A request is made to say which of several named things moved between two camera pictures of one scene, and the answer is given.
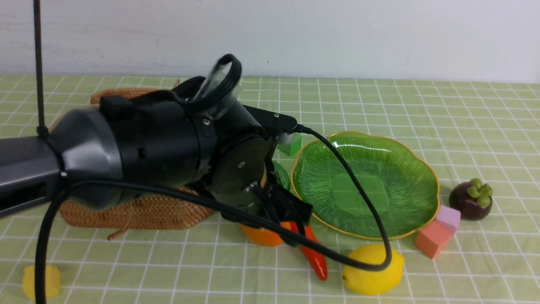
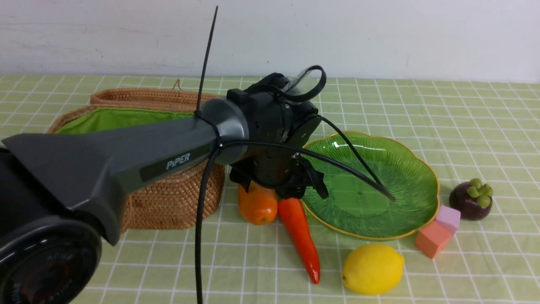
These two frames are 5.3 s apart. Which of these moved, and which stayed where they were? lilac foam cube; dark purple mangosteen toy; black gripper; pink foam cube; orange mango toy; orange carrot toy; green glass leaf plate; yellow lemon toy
Moved: black gripper; orange carrot toy; orange mango toy
Stayed: lilac foam cube; dark purple mangosteen toy; yellow lemon toy; green glass leaf plate; pink foam cube
